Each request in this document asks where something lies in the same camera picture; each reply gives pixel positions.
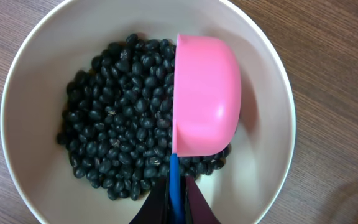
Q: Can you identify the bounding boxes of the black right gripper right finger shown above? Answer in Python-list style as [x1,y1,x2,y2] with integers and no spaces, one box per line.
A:
[183,176,221,224]

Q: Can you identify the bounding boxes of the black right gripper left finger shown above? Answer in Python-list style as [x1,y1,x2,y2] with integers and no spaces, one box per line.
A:
[129,177,169,224]

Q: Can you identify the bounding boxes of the pink scoop blue handle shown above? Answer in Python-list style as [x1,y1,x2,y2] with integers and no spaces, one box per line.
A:
[169,34,241,223]

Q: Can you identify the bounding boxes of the white bowl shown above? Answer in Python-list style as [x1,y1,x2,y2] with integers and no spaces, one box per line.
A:
[1,0,296,223]

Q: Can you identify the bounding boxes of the black beans in bowl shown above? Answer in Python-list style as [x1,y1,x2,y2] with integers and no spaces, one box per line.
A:
[56,34,229,200]

